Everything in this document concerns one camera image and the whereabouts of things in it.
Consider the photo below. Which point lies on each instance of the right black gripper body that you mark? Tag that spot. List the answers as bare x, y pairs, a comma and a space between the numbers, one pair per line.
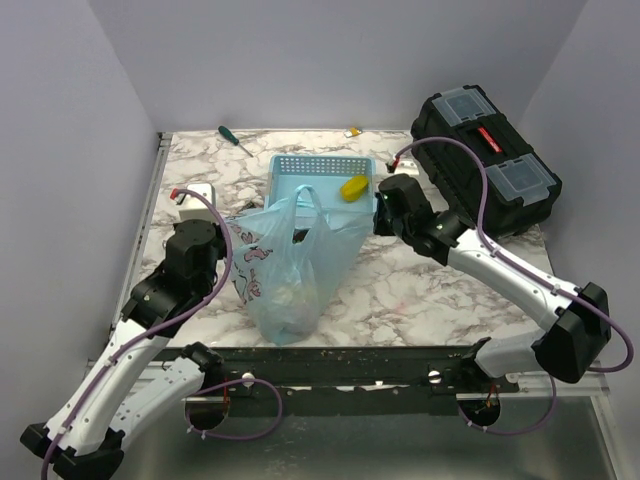
384, 224

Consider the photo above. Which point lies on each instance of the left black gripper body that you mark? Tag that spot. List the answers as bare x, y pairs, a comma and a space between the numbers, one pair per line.
207, 285

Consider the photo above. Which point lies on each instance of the light blue plastic bag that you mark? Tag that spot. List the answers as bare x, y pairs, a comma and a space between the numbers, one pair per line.
289, 259

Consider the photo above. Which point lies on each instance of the light blue plastic basket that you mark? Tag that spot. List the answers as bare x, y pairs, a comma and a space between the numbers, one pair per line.
326, 175

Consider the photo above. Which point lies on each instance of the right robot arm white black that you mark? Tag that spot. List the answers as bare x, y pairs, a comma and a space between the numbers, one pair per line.
570, 332

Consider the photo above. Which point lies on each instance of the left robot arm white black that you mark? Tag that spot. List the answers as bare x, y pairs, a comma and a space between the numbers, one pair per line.
87, 438

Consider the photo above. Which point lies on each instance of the yellow fake starfruit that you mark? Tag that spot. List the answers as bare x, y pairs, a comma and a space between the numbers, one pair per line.
354, 188

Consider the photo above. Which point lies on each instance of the small yellow white object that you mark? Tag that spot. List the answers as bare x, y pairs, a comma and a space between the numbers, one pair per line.
354, 132

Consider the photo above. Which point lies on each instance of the black plastic toolbox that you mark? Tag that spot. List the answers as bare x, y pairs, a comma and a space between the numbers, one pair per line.
521, 188

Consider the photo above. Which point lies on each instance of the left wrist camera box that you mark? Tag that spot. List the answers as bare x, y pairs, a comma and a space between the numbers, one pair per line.
191, 208

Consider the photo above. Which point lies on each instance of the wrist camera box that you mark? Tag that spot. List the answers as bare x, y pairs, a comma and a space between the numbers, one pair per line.
191, 208
402, 166

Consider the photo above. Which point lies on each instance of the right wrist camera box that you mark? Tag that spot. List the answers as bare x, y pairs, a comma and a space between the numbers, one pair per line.
402, 166

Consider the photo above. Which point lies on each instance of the aluminium frame rail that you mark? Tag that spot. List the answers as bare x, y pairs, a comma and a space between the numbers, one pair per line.
150, 191

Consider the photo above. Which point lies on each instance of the green handled screwdriver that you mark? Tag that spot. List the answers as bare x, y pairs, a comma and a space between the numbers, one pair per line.
228, 135

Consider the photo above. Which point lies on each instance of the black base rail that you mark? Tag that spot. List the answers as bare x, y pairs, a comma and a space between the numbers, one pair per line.
351, 381

